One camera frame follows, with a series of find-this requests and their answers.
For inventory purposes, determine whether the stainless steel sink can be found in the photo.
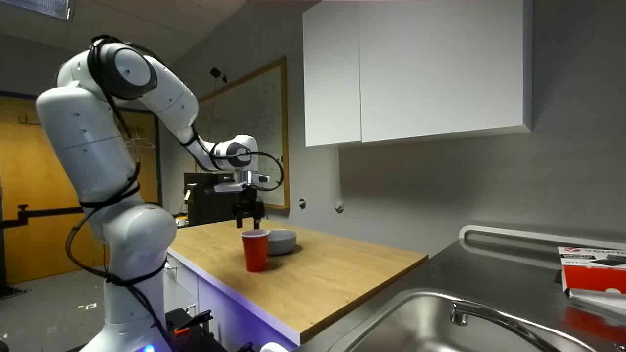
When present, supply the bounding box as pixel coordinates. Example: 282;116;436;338
344;290;583;352

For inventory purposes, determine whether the black equipment box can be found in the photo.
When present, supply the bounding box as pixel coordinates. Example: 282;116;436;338
182;170;249;229

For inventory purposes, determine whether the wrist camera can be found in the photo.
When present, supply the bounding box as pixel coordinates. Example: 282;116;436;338
245;170;272;190

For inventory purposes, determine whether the red and white box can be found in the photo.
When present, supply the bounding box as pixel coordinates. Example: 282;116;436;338
556;245;626;309

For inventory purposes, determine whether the wood framed whiteboard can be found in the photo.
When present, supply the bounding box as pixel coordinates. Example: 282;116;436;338
194;57;292;215

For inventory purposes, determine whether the black and red base equipment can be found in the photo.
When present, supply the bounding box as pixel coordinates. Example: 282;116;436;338
164;307;227;352

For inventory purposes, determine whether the red plastic cup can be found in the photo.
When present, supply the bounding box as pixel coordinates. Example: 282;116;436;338
241;229;272;274

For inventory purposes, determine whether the white wall cabinet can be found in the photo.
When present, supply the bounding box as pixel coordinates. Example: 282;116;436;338
301;0;534;149

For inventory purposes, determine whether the white base cabinet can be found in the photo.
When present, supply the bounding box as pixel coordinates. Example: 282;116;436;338
163;250;301;352

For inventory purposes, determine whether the orange wooden door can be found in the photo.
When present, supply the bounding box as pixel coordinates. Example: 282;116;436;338
0;94;163;286

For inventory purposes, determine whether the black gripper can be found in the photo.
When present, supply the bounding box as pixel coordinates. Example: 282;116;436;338
233;186;268;233

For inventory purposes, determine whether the gray bowl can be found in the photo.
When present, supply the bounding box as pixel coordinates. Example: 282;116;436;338
266;229;301;256

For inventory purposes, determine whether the ceiling light panel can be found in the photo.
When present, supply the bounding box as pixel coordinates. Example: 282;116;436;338
0;0;73;22

